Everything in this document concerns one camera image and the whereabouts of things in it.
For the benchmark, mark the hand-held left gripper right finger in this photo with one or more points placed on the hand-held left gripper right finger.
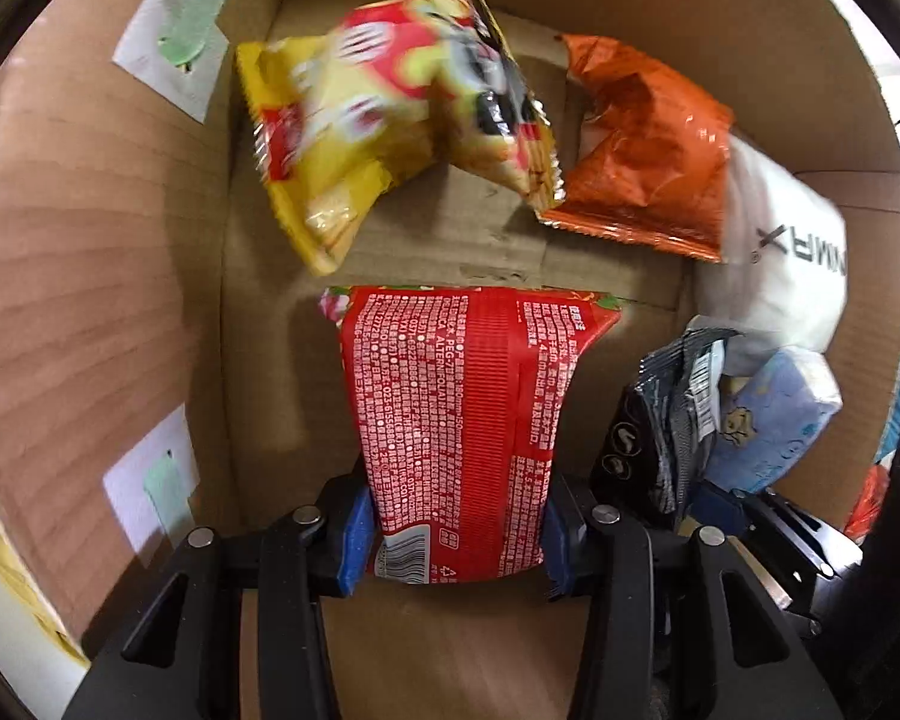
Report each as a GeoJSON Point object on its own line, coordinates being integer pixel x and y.
{"type": "Point", "coordinates": [559, 555]}

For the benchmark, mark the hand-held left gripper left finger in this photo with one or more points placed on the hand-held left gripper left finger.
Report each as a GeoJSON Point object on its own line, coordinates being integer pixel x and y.
{"type": "Point", "coordinates": [354, 547]}

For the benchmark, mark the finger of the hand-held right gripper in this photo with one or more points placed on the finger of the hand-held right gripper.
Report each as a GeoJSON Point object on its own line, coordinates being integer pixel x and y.
{"type": "Point", "coordinates": [787, 540]}

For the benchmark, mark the light blue tissue pack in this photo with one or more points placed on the light blue tissue pack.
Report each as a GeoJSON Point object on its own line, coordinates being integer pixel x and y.
{"type": "Point", "coordinates": [772, 420]}

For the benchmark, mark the black foil packet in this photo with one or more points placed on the black foil packet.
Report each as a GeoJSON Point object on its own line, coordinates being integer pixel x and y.
{"type": "Point", "coordinates": [645, 442]}

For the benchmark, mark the red snack packet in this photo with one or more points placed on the red snack packet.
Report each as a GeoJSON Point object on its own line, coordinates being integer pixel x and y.
{"type": "Point", "coordinates": [457, 427]}

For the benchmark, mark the white soft packet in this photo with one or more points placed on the white soft packet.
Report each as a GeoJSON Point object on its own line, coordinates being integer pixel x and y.
{"type": "Point", "coordinates": [780, 255]}

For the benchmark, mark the cardboard box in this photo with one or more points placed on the cardboard box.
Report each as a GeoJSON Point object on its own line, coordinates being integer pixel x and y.
{"type": "Point", "coordinates": [105, 277]}

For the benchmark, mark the orange snack packet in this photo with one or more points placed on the orange snack packet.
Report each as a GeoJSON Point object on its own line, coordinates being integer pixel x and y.
{"type": "Point", "coordinates": [645, 157]}

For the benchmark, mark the yellow snack packet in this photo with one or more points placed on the yellow snack packet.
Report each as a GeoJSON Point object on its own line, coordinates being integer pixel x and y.
{"type": "Point", "coordinates": [360, 112]}

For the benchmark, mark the red bag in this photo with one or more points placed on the red bag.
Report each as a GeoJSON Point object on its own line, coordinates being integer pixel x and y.
{"type": "Point", "coordinates": [870, 502]}

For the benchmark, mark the yellow tablecloth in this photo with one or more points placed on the yellow tablecloth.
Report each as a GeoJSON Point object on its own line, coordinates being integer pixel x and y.
{"type": "Point", "coordinates": [7, 577]}

